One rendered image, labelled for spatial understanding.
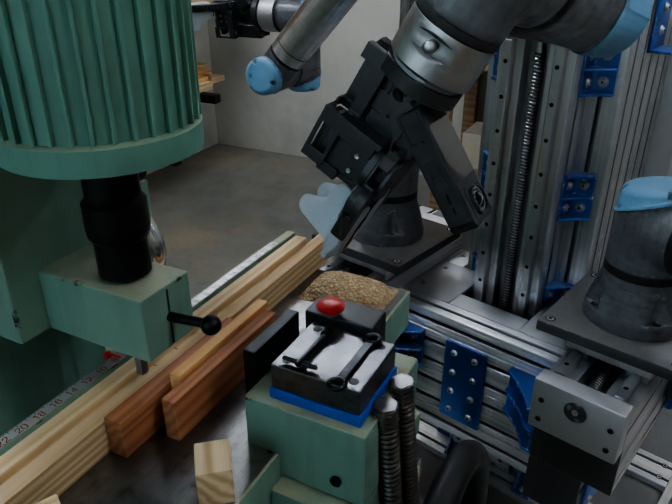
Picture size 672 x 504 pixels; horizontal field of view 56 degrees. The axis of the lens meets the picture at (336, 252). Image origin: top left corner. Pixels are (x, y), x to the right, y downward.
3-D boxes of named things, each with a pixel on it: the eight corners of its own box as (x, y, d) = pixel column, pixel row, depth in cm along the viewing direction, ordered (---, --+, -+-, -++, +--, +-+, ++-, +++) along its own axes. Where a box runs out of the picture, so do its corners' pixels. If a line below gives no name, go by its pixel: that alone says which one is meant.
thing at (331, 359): (360, 429, 59) (361, 381, 56) (260, 394, 63) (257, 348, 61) (411, 354, 69) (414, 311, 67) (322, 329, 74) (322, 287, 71)
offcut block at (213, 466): (197, 475, 62) (193, 443, 60) (232, 469, 62) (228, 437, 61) (199, 508, 58) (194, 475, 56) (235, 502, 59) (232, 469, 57)
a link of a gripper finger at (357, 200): (343, 218, 62) (388, 149, 57) (357, 229, 61) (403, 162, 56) (320, 235, 58) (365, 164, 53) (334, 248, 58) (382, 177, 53)
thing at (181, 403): (179, 441, 66) (174, 403, 64) (166, 436, 66) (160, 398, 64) (277, 345, 81) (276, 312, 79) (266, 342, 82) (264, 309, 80)
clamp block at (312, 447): (362, 512, 61) (364, 442, 57) (245, 465, 67) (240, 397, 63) (416, 419, 73) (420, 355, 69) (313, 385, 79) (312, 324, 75)
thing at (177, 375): (185, 418, 69) (179, 376, 66) (174, 414, 69) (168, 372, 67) (270, 338, 83) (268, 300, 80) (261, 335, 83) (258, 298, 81)
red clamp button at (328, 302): (337, 320, 65) (337, 311, 65) (311, 313, 67) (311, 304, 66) (349, 306, 68) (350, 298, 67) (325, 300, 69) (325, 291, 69)
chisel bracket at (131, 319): (152, 377, 62) (140, 302, 58) (50, 340, 67) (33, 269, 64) (200, 338, 68) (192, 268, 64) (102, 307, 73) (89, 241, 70)
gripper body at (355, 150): (334, 137, 63) (396, 30, 56) (402, 191, 62) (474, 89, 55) (295, 158, 57) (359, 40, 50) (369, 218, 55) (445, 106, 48)
